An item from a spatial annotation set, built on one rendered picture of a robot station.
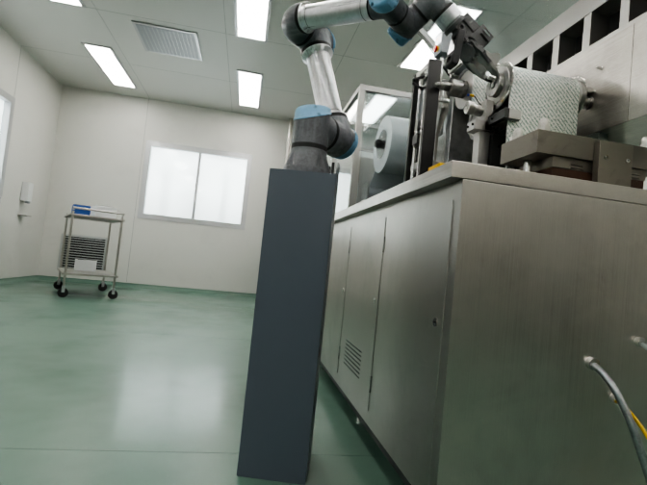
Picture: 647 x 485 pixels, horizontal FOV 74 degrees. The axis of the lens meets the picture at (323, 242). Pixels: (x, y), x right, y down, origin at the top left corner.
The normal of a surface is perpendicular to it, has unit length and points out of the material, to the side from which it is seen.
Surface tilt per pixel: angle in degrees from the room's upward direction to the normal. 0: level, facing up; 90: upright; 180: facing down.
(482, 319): 90
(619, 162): 90
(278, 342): 90
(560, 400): 90
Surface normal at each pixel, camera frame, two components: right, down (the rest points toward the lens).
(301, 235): -0.06, -0.05
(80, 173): 0.18, -0.03
